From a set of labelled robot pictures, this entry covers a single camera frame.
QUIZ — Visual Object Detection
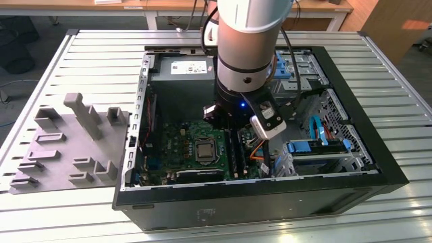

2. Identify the grey power supply unit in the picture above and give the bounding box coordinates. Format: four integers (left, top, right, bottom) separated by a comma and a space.
147, 55, 218, 122

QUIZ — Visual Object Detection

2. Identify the silver CPU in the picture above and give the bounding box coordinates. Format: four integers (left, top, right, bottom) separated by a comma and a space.
195, 143, 213, 159

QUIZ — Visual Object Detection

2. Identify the green Dell motherboard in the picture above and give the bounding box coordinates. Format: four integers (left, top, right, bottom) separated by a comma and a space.
139, 118, 266, 187

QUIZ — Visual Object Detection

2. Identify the metal CPU socket cover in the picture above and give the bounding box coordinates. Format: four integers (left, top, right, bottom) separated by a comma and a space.
191, 136, 219, 167

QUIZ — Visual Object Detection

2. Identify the silver optical drive cage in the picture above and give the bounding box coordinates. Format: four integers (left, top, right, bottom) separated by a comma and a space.
269, 52, 330, 109

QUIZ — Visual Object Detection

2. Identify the black Nvidia graphics card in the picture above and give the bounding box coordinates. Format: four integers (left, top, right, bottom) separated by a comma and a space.
174, 168, 225, 184

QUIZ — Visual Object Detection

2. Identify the silver disk bay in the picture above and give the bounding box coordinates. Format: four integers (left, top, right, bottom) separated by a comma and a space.
269, 145, 370, 178

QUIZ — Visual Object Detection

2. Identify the black open PC case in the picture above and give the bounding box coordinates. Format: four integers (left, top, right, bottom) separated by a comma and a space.
111, 45, 409, 231

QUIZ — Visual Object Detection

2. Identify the wooden desk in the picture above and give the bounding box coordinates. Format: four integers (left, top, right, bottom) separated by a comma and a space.
0, 0, 353, 32

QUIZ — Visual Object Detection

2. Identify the wooden cabinet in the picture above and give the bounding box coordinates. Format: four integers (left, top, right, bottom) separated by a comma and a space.
359, 0, 432, 64

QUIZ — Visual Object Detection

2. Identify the black chair base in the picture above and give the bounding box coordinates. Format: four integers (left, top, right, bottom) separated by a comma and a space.
411, 37, 432, 51

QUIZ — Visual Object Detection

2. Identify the black bin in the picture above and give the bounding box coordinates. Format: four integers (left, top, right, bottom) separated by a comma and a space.
0, 16, 39, 74

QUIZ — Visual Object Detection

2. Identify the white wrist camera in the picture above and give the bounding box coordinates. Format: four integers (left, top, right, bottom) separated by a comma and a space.
241, 92, 286, 140

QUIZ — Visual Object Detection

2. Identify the orange wire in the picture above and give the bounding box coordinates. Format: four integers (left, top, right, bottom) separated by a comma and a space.
249, 139, 270, 161

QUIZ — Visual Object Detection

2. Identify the blue plastic drive bracket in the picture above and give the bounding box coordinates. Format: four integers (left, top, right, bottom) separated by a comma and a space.
273, 52, 293, 79

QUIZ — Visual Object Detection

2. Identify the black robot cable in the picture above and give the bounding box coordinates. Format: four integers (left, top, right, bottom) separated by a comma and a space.
278, 27, 302, 119

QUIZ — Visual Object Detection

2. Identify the blue SATA wire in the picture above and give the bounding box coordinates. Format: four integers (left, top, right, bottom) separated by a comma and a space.
307, 115, 330, 146

